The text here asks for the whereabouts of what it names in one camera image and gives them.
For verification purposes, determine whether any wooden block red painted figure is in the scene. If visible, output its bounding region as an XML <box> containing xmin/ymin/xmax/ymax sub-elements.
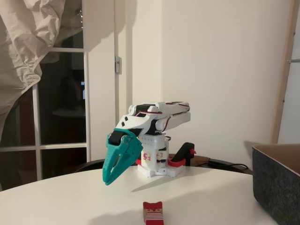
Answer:
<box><xmin>142</xmin><ymin>201</ymin><xmax>164</xmax><ymax>225</ymax></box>

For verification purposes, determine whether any dark wooden chair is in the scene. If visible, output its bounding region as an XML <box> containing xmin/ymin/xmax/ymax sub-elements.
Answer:
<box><xmin>167</xmin><ymin>153</ymin><xmax>254</xmax><ymax>175</ymax></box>
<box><xmin>74</xmin><ymin>158</ymin><xmax>106</xmax><ymax>174</ymax></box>

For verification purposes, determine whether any black cable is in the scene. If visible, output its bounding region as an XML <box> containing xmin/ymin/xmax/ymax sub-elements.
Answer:
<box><xmin>195</xmin><ymin>162</ymin><xmax>249</xmax><ymax>170</ymax></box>

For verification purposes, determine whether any white glazed door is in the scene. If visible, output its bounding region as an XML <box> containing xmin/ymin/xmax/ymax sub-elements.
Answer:
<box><xmin>0</xmin><ymin>29</ymin><xmax>91</xmax><ymax>188</ymax></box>

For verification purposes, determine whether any metal door hinge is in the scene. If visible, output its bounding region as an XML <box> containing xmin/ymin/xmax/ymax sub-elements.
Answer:
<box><xmin>114</xmin><ymin>55</ymin><xmax>123</xmax><ymax>75</ymax></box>

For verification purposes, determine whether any wooden frame translucent panel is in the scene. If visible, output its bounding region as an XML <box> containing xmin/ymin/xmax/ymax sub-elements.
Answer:
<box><xmin>269</xmin><ymin>0</ymin><xmax>300</xmax><ymax>145</ymax></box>

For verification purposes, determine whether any beige crumpled curtain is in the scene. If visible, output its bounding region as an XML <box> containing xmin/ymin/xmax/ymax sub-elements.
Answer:
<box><xmin>0</xmin><ymin>0</ymin><xmax>84</xmax><ymax>145</ymax></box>

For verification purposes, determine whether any dark grey felt bin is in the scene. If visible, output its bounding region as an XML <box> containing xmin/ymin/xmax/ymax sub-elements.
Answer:
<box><xmin>252</xmin><ymin>143</ymin><xmax>300</xmax><ymax>225</ymax></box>

